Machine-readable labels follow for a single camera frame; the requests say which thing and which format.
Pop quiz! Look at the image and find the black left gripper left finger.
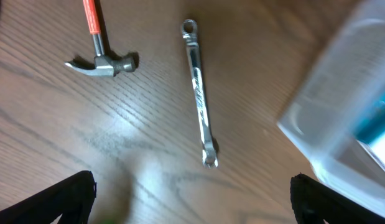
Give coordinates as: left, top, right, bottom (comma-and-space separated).
0, 170, 96, 224

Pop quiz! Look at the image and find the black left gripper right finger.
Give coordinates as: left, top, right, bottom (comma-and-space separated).
290, 174, 385, 224

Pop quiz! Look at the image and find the blue white bit set box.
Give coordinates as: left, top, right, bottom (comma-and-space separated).
355, 95, 385, 172

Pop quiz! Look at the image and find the silver double ring wrench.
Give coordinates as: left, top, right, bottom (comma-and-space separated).
181, 19, 218, 169

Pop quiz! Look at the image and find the claw hammer black orange handle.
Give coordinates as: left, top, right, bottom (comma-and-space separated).
65, 0, 136, 77

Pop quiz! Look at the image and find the clear plastic container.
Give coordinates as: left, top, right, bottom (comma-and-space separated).
277, 0, 385, 218

